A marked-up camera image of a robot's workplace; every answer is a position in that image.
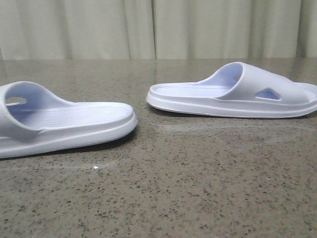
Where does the light blue slipper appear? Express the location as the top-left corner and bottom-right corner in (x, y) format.
(0, 81), (137, 158)
(147, 62), (317, 119)

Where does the beige pleated curtain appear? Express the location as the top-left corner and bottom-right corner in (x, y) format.
(0, 0), (317, 60)

